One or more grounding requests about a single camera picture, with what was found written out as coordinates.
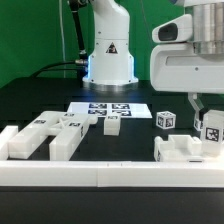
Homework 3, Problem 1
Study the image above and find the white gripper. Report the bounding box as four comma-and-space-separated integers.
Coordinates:
150, 43, 224, 121

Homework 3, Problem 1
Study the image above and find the white chair seat part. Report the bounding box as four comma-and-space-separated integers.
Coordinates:
153, 134, 224, 163

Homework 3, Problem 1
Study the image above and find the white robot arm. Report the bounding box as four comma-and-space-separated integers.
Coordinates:
83, 0, 224, 111

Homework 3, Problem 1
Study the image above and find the white chair back part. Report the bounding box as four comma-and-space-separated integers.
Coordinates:
8, 111, 98, 161

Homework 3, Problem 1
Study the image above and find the white tagged cube nut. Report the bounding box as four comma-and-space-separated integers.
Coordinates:
194, 119, 203, 131
156, 111, 176, 129

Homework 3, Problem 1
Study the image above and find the white marker sheet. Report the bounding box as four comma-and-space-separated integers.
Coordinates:
67, 102, 152, 119

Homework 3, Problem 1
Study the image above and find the white U-shaped fence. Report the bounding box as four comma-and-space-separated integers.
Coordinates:
0, 126, 224, 188

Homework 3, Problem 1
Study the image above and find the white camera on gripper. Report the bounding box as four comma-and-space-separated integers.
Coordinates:
152, 14, 193, 43

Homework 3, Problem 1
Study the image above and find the black cable hose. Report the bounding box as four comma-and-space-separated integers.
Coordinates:
31, 0, 90, 78

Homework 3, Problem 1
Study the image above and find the thin white cable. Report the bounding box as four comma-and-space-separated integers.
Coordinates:
58, 0, 67, 78

